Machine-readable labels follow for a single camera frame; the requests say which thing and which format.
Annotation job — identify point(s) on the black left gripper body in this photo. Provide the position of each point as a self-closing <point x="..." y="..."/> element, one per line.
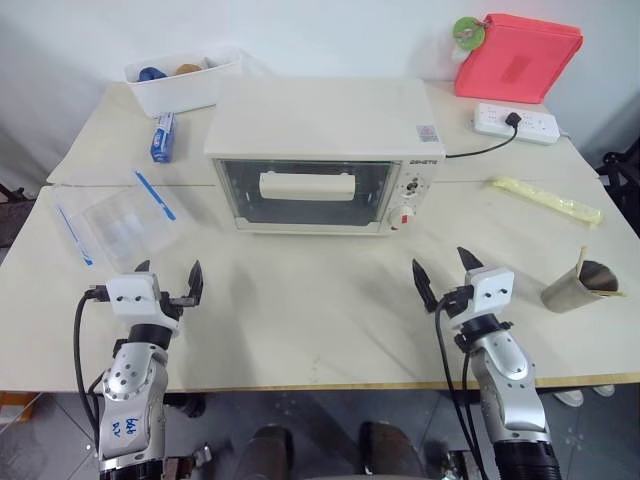
<point x="172" y="304"/>

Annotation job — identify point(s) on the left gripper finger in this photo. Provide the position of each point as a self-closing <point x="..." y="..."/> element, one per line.
<point x="144" y="267"/>
<point x="196" y="282"/>

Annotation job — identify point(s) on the red fabric pouch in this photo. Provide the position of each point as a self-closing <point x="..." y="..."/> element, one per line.
<point x="515" y="60"/>

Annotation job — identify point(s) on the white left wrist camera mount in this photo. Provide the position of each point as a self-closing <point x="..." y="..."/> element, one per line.
<point x="132" y="295"/>

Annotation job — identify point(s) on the white shoe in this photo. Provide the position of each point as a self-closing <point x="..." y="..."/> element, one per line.
<point x="569" y="397"/>
<point x="604" y="390"/>

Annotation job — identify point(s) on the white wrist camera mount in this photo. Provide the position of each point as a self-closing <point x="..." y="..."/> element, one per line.
<point x="132" y="295"/>
<point x="492" y="290"/>

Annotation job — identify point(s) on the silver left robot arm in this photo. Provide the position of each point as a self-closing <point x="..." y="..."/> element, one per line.
<point x="130" y="400"/>

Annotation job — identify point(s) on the white plastic storage bin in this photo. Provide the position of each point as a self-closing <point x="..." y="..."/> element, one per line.
<point x="175" y="95"/>

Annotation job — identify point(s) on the orange box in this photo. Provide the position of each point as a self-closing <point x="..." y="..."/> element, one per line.
<point x="15" y="405"/>

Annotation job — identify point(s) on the white toaster oven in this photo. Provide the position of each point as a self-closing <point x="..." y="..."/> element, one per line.
<point x="320" y="115"/>

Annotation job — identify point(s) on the blue white tube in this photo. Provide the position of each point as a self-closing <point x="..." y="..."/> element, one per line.
<point x="163" y="137"/>

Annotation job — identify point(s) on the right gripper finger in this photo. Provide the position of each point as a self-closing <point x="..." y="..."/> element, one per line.
<point x="424" y="287"/>
<point x="469" y="262"/>

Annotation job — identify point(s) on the yellow item in clear wrapper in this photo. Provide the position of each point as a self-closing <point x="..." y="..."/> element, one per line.
<point x="545" y="200"/>

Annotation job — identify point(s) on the metal cup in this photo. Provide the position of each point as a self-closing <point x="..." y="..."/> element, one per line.
<point x="570" y="295"/>

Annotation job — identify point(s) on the black chair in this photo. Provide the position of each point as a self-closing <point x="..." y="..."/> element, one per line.
<point x="622" y="180"/>

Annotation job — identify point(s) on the white power strip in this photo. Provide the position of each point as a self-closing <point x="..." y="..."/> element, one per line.
<point x="535" y="125"/>

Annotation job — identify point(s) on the blue object in bin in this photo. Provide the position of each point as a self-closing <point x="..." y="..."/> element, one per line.
<point x="151" y="74"/>

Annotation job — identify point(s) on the dark rounded shape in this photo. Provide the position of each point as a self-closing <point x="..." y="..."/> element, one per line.
<point x="387" y="452"/>
<point x="267" y="452"/>

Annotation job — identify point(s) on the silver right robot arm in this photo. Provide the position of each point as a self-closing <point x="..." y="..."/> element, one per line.
<point x="510" y="385"/>

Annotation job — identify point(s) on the dark furniture piece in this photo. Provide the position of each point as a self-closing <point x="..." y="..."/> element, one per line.
<point x="9" y="215"/>

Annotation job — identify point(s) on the brown round object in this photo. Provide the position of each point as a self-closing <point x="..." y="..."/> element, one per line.
<point x="187" y="68"/>

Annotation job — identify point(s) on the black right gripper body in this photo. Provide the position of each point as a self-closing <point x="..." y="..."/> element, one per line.
<point x="457" y="302"/>

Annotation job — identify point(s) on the wooden stick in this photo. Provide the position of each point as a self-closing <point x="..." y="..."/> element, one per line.
<point x="581" y="257"/>
<point x="612" y="293"/>

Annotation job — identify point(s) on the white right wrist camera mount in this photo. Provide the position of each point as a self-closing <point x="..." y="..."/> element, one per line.
<point x="492" y="290"/>

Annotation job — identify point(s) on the clear zip bag blue seal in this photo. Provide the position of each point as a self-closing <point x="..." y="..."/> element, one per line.
<point x="125" y="220"/>

